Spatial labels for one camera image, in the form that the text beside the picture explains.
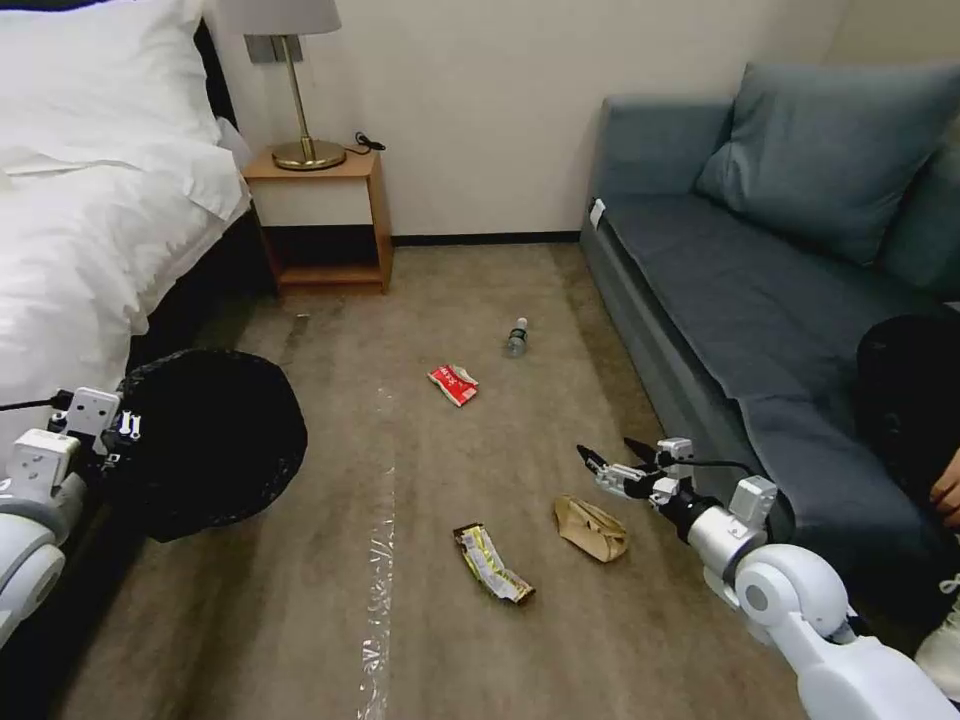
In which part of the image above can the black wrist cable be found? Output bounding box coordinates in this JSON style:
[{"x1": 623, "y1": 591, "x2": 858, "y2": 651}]
[
  {"x1": 0, "y1": 389, "x2": 73, "y2": 414},
  {"x1": 686, "y1": 457, "x2": 798, "y2": 526}
]

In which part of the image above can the blue-grey sofa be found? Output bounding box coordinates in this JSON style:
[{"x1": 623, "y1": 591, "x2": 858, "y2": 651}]
[{"x1": 578, "y1": 62, "x2": 960, "y2": 631}]

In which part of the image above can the person's white shoe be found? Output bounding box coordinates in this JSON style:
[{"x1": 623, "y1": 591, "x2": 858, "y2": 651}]
[{"x1": 913, "y1": 571, "x2": 960, "y2": 682}]

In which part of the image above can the gold and brown wrapper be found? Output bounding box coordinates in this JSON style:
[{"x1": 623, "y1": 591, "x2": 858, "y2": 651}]
[{"x1": 451, "y1": 523, "x2": 538, "y2": 606}]

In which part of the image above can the clear tape strip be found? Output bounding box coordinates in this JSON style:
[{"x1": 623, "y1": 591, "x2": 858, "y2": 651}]
[{"x1": 350, "y1": 380, "x2": 400, "y2": 720}]

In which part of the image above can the wooden nightstand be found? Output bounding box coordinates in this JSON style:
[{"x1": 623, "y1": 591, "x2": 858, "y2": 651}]
[{"x1": 241, "y1": 145, "x2": 396, "y2": 296}]

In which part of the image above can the white bed duvet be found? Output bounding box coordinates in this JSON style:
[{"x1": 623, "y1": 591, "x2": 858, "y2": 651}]
[{"x1": 0, "y1": 138, "x2": 253, "y2": 451}]

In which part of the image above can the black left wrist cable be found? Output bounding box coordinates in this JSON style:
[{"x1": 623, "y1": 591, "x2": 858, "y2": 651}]
[{"x1": 0, "y1": 389, "x2": 73, "y2": 414}]

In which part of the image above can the grey wall socket panel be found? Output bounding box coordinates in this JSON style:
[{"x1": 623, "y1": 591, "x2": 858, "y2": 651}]
[{"x1": 245, "y1": 33, "x2": 306, "y2": 66}]

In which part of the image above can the trash bin with black bag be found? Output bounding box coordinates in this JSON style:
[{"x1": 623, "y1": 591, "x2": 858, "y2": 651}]
[{"x1": 110, "y1": 347, "x2": 310, "y2": 544}]

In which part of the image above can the white pillow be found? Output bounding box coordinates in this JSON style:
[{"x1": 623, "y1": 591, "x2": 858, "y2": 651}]
[{"x1": 0, "y1": 0, "x2": 228, "y2": 172}]

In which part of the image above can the red crumpled snack packet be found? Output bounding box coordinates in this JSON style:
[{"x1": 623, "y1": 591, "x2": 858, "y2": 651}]
[{"x1": 427, "y1": 362, "x2": 481, "y2": 408}]

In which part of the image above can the brass table lamp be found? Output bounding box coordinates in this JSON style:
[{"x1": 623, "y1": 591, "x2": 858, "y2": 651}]
[{"x1": 221, "y1": 0, "x2": 349, "y2": 172}]

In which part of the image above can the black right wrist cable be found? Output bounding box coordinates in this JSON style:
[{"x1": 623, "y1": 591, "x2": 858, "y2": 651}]
[{"x1": 686, "y1": 457, "x2": 798, "y2": 526}]

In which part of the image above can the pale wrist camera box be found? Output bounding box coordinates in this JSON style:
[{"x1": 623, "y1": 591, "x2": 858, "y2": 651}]
[
  {"x1": 67, "y1": 386, "x2": 123, "y2": 438},
  {"x1": 653, "y1": 437, "x2": 696, "y2": 483}
]

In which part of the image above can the large blue-grey cushion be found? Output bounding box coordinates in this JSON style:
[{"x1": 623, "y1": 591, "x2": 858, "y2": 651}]
[{"x1": 692, "y1": 62, "x2": 960, "y2": 268}]

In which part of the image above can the crumpled brown paper bag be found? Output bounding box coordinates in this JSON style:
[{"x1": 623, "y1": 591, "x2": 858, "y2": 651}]
[{"x1": 553, "y1": 494, "x2": 629, "y2": 562}]

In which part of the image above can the black bed frame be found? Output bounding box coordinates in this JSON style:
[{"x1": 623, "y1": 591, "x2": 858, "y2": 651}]
[{"x1": 0, "y1": 16, "x2": 280, "y2": 720}]

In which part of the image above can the small blue-grey cushion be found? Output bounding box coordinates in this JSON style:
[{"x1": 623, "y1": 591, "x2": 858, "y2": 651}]
[{"x1": 875, "y1": 138, "x2": 960, "y2": 298}]

